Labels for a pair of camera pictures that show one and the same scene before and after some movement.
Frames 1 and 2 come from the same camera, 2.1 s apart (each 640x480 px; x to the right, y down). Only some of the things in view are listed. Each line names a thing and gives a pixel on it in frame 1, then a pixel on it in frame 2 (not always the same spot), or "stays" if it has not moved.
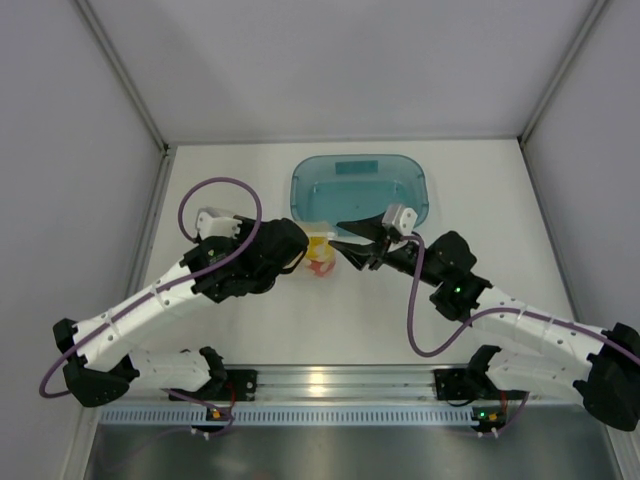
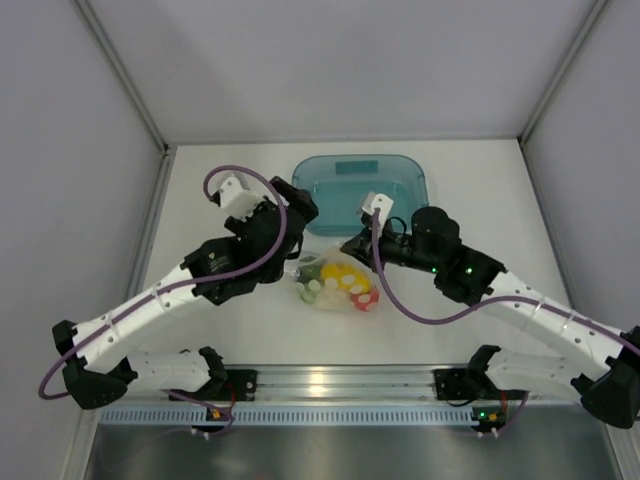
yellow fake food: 319,249 -> 347,276
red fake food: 316,267 -> 362,300
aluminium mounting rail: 344,383 stays
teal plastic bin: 341,188 stays
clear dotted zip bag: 320,255 -> 335,280
